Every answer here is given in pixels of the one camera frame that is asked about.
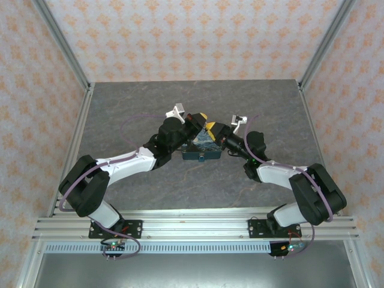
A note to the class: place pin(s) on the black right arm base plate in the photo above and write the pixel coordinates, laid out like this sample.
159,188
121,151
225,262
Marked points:
256,229

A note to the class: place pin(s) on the aluminium table side rail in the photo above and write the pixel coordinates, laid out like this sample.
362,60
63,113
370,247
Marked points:
81,126
312,120

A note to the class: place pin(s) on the aluminium frame post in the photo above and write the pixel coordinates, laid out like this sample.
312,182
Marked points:
327,45
63,45

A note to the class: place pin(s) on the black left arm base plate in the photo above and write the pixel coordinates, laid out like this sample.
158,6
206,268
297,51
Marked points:
133,228

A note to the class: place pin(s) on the starry night tin box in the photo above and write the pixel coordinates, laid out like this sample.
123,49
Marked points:
210,153

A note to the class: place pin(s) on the grey metal sheet panel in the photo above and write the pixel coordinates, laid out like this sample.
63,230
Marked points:
195,270

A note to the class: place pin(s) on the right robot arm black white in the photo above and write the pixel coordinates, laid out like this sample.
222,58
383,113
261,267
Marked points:
276,174

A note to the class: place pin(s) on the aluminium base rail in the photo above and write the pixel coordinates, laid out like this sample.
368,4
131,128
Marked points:
195,225

